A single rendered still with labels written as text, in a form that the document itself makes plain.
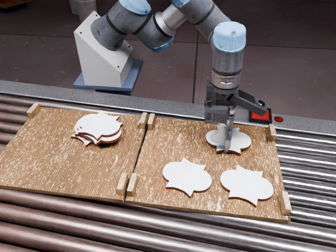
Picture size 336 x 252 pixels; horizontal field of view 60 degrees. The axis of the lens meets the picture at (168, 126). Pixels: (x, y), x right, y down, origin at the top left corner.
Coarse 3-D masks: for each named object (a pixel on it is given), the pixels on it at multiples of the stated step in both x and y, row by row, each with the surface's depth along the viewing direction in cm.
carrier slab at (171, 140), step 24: (168, 120) 99; (192, 120) 99; (144, 144) 90; (168, 144) 90; (192, 144) 90; (264, 144) 90; (144, 168) 83; (216, 168) 83; (264, 168) 83; (144, 192) 76; (168, 192) 76; (216, 192) 76; (240, 216) 72; (264, 216) 71; (288, 216) 71
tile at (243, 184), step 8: (240, 168) 81; (224, 176) 79; (232, 176) 79; (240, 176) 79; (248, 176) 79; (256, 176) 79; (224, 184) 77; (232, 184) 77; (240, 184) 77; (248, 184) 77; (256, 184) 77; (264, 184) 77; (232, 192) 75; (240, 192) 75; (248, 192) 75; (256, 192) 75; (264, 192) 75; (272, 192) 75; (248, 200) 73; (256, 200) 73; (264, 200) 74
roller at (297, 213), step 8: (296, 208) 75; (304, 208) 75; (296, 216) 74; (304, 216) 73; (312, 216) 73; (320, 216) 73; (328, 216) 73; (312, 224) 74; (320, 224) 73; (328, 224) 72
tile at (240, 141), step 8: (232, 128) 93; (208, 136) 90; (232, 136) 90; (240, 136) 91; (248, 136) 91; (208, 144) 89; (216, 144) 88; (232, 144) 88; (240, 144) 88; (248, 144) 88; (216, 152) 86; (232, 152) 87
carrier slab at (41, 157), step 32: (32, 128) 96; (64, 128) 96; (128, 128) 96; (0, 160) 85; (32, 160) 85; (64, 160) 85; (96, 160) 85; (128, 160) 85; (64, 192) 76; (96, 192) 76
